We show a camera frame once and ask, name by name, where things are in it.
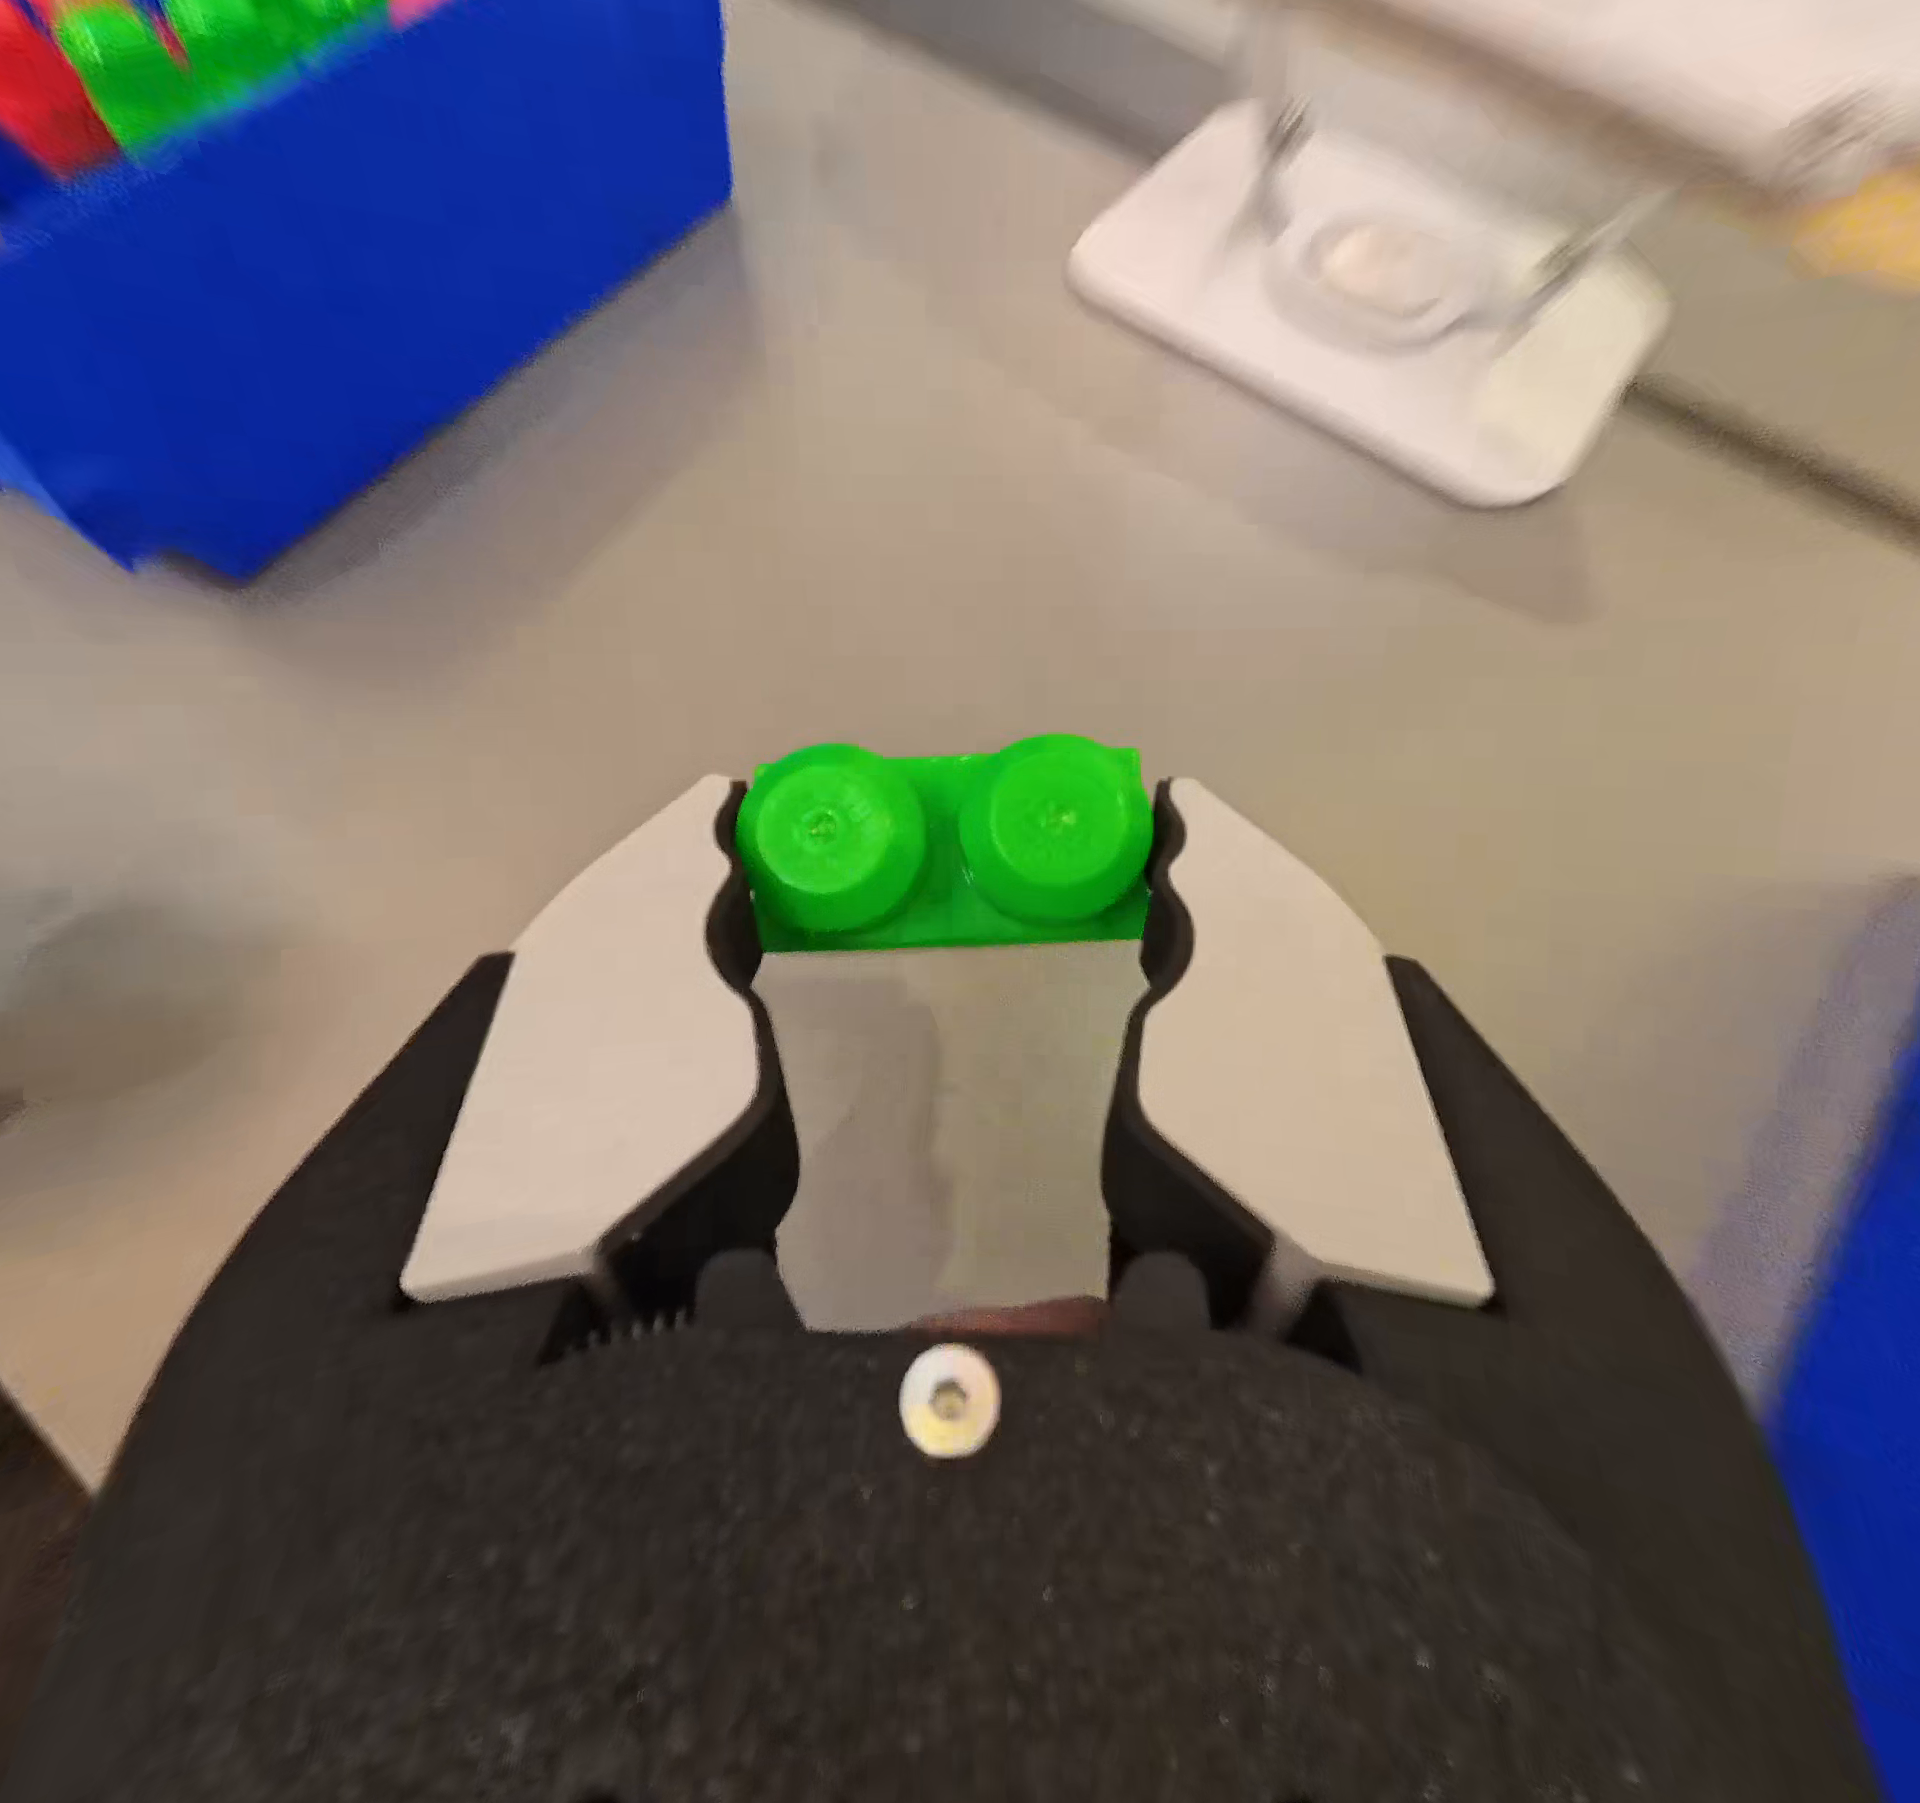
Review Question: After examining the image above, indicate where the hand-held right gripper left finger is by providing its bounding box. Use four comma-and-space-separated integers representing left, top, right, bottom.
400, 775, 805, 1333

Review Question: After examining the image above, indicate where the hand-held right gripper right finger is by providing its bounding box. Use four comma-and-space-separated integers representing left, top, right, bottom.
1107, 775, 1499, 1338

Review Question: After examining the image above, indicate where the green two-stud block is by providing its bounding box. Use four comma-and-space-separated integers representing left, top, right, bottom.
735, 733, 1157, 954

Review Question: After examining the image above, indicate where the blue plastic bin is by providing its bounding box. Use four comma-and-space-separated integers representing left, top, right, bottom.
0, 0, 734, 582
1770, 1022, 1920, 1760

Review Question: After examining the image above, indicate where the pile of toy blocks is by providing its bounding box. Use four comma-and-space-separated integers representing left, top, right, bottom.
0, 0, 524, 177

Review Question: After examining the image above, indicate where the grey desk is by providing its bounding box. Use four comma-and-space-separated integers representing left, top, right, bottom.
0, 0, 1920, 1498

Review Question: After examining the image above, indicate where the person's dark clothing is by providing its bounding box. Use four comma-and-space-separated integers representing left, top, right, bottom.
0, 1390, 99, 1715

